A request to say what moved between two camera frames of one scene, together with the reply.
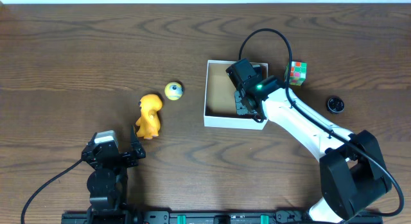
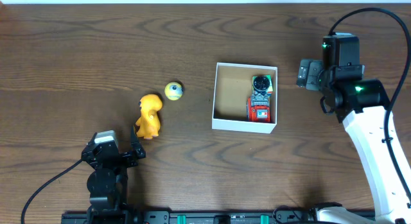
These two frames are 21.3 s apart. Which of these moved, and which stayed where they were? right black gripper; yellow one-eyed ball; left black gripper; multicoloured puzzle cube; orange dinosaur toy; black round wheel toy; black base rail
Moved: black round wheel toy; multicoloured puzzle cube; right black gripper
Stayed: left black gripper; orange dinosaur toy; black base rail; yellow one-eyed ball
